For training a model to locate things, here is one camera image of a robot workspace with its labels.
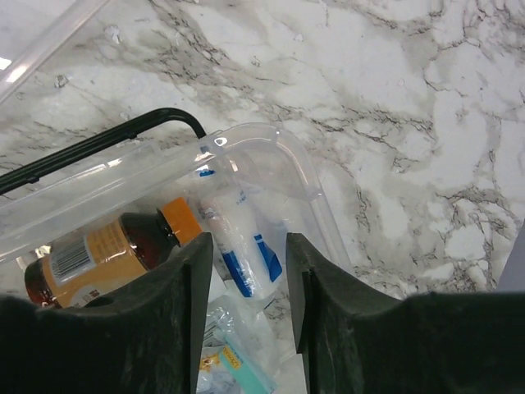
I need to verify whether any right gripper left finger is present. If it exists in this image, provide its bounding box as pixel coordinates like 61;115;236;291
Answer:
1;233;213;393

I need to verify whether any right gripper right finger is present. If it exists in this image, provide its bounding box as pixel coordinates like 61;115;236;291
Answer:
286;233;524;393

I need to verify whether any teal bandage packet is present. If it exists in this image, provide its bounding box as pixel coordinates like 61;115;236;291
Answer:
196;303;280;394

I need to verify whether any brown medicine bottle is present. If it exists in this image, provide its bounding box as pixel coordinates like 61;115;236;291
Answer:
25;198;202;308

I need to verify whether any white blue tube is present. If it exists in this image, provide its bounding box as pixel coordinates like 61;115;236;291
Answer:
198;168;282;300

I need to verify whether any clear first aid box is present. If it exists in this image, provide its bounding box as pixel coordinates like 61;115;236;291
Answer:
0;107;354;394

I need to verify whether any clear plastic tray insert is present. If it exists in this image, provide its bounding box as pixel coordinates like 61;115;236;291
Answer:
1;0;107;102

